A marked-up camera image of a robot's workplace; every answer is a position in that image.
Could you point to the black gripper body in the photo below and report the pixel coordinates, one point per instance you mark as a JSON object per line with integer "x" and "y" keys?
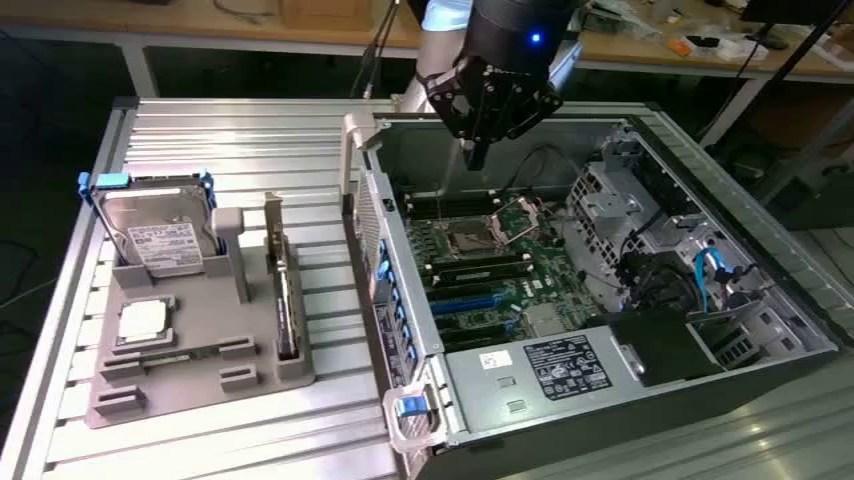
{"x": 514, "y": 30}

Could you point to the wooden desk with clutter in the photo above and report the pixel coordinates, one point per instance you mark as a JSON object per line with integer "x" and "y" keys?
{"x": 621, "y": 55}

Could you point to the metal socket cover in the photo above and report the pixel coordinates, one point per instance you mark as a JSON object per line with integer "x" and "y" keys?
{"x": 517, "y": 217}

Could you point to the metal disk bay cage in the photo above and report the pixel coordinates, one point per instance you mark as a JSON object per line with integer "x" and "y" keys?
{"x": 601, "y": 210}

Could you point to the orange small part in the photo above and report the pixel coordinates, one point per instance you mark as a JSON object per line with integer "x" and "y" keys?
{"x": 680, "y": 46}

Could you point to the cardboard box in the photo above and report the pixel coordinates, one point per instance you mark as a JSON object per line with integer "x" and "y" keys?
{"x": 324, "y": 15}

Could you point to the CPU socket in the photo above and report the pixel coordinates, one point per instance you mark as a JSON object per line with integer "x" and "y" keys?
{"x": 470, "y": 237}

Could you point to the green motherboard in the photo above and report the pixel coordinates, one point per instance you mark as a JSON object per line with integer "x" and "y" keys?
{"x": 548, "y": 260}

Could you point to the blue slot latch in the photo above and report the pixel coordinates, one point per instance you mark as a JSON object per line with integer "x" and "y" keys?
{"x": 400, "y": 315}
{"x": 414, "y": 353}
{"x": 392, "y": 295}
{"x": 384, "y": 271}
{"x": 406, "y": 335}
{"x": 384, "y": 248}

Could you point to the black RAM stick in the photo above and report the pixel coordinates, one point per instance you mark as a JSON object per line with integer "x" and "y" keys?
{"x": 477, "y": 274}

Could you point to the blue expansion slot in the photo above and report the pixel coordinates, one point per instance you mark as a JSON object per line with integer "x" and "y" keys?
{"x": 468, "y": 304}

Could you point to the black monitor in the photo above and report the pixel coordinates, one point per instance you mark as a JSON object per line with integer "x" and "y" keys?
{"x": 788, "y": 10}

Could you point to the silver chipset heatsink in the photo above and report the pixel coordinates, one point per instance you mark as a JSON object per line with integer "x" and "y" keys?
{"x": 547, "y": 320}

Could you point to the black expansion slot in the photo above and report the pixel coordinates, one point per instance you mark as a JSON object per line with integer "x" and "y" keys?
{"x": 474, "y": 339}

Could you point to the black plastic shroud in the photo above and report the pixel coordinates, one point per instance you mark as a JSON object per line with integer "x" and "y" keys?
{"x": 661, "y": 345}

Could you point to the grey power supply unit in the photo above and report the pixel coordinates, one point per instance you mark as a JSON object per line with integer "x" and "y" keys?
{"x": 481, "y": 395}

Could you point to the grey parts rack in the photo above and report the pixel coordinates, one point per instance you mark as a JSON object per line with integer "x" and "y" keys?
{"x": 194, "y": 320}

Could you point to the blue clip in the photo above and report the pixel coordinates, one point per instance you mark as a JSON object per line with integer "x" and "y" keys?
{"x": 410, "y": 406}

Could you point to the silver CPU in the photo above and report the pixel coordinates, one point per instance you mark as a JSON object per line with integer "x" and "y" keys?
{"x": 142, "y": 322}

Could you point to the open black PC case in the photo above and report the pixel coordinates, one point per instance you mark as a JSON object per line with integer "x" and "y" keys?
{"x": 735, "y": 400}

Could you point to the green RAM stick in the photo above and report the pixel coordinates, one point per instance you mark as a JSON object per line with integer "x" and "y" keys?
{"x": 177, "y": 357}

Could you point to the black intrusion switch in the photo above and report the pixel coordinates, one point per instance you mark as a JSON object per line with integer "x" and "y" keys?
{"x": 388, "y": 205}

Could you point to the wooden desk with white frame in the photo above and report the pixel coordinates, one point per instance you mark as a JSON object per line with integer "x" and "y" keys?
{"x": 168, "y": 27}

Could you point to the hard disk with blue bracket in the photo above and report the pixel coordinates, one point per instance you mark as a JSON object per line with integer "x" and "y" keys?
{"x": 154, "y": 225}

